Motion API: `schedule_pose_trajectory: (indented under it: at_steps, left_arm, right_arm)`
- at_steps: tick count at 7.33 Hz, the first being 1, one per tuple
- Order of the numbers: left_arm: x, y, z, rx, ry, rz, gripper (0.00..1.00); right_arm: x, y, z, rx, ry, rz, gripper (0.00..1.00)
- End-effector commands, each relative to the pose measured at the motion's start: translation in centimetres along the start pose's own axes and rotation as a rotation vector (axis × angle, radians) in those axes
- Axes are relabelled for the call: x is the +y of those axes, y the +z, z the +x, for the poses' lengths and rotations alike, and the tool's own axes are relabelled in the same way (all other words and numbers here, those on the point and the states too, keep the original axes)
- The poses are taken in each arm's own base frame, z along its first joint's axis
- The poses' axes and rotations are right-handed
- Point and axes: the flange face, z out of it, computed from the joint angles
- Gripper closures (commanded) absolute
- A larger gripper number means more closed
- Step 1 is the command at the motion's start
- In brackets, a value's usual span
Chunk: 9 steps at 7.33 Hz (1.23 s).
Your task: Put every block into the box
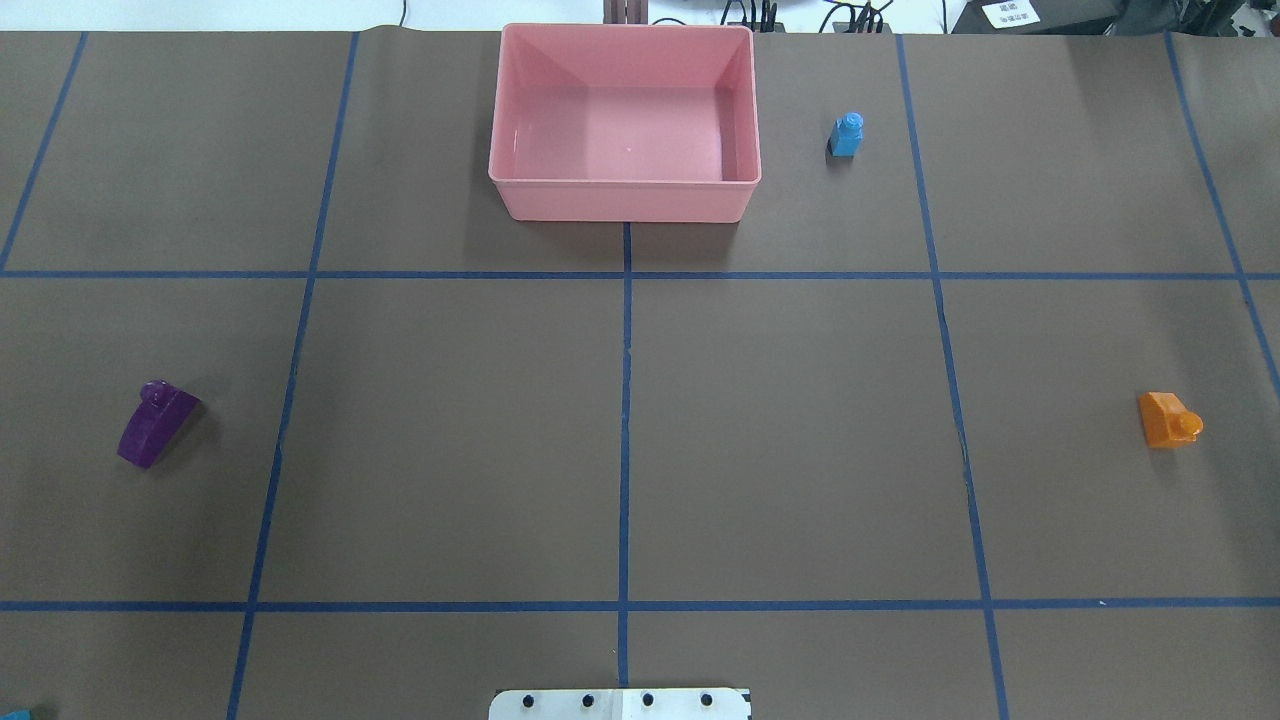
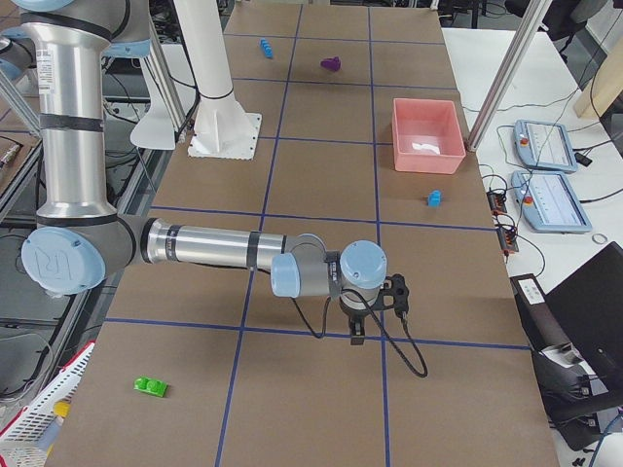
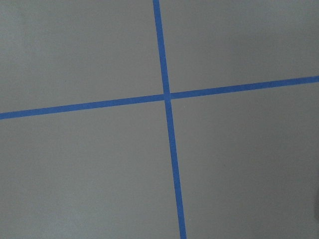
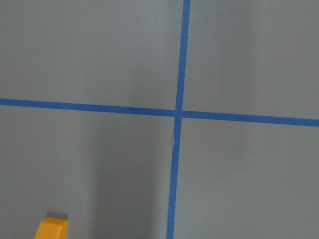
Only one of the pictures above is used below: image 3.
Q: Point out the blue tape line crosswise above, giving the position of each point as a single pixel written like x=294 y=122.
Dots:
x=157 y=98

